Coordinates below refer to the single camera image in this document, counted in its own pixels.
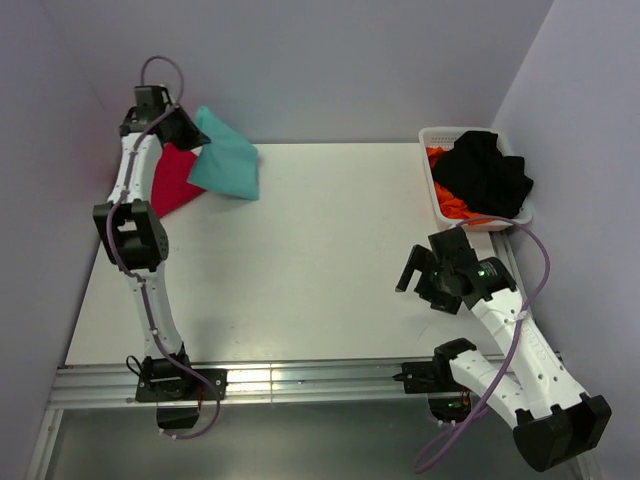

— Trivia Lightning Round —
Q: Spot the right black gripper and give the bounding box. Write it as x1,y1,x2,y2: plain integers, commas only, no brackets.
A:
396,243,463,315

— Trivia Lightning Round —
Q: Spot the teal t-shirt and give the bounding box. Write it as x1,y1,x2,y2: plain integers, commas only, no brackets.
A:
188,106,260,201

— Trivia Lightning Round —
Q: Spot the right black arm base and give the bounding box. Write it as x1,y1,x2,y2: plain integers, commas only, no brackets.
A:
393,360,472,423

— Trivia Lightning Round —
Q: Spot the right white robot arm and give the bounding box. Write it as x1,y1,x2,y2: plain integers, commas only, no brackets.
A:
394,227,612,472

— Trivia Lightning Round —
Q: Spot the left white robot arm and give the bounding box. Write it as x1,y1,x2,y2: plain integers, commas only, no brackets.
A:
92,85,210,399

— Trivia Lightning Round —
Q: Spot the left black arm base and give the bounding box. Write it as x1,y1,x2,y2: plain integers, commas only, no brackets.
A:
135,361,227,433

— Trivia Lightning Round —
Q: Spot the folded red t-shirt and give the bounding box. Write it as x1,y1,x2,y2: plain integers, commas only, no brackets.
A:
151,144,205,218

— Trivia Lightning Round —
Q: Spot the orange t-shirt in basket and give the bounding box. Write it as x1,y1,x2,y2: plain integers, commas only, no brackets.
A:
427,148,491,223

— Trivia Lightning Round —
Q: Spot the black t-shirt in basket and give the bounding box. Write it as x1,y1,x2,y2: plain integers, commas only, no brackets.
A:
430,130,534,219

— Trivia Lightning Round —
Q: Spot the white plastic basket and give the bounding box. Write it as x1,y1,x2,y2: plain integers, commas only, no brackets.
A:
418,126,533,232

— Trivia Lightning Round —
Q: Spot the aluminium mounting rail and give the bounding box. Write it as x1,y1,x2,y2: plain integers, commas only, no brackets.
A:
47,234,502,410

